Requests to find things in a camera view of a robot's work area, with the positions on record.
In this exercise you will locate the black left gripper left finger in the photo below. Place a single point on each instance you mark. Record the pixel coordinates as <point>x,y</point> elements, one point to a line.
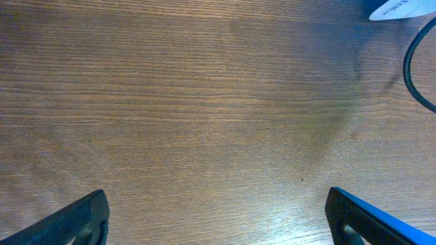
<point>83,222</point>

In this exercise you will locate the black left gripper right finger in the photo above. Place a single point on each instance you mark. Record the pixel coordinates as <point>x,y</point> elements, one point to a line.
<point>354,221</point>

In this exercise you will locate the white barcode scanner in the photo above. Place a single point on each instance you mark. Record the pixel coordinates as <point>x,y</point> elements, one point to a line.
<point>400,9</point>

